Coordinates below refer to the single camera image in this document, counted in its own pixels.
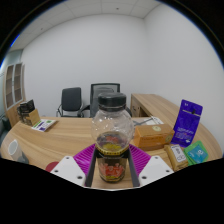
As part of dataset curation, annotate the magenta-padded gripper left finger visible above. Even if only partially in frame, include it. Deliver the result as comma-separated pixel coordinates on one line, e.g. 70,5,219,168
49,143,98,188

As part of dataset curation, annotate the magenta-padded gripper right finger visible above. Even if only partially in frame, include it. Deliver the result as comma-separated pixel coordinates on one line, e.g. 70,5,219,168
127,143,175,188

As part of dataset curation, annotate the clear drink bottle black cap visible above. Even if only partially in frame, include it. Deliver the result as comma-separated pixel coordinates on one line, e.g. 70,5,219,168
90,92,135,184

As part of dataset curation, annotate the flat round red coaster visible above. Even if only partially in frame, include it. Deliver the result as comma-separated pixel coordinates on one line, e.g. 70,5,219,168
44,160,60,173

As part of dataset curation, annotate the tan snack packet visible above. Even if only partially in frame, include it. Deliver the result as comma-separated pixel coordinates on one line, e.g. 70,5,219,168
163,143,190,172

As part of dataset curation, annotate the orange-brown cardboard box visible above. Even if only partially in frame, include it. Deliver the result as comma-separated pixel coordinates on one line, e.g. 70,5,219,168
133,123,176,152

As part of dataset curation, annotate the white green purple leaflet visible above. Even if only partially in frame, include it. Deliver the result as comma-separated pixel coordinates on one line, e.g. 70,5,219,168
31,118,58,133

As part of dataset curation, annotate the green packet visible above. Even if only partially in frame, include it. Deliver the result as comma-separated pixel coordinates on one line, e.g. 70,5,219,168
182,139,210,167

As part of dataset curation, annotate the purple hanging package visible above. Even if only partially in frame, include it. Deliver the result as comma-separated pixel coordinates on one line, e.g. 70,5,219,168
170,99,204,148

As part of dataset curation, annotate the tan cardboard box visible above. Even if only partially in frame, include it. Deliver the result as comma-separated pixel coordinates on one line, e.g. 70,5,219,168
23,109,42,127

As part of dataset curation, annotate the wooden side desk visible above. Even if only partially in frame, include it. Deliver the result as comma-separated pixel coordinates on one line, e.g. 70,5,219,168
129,93,183,128

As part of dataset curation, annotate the black office chair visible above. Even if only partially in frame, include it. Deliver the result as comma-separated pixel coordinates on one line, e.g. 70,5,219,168
55,87,84,118

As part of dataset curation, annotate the dark brown printed box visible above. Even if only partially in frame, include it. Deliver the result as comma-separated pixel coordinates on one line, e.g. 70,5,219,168
17,99,36,116

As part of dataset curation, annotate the mesh office chair grey jacket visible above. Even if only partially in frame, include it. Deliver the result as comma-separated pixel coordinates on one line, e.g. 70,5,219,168
79,82,133,118

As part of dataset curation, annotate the wooden glass-door cabinet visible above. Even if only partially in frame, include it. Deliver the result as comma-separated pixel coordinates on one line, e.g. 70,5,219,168
2,62,27,128

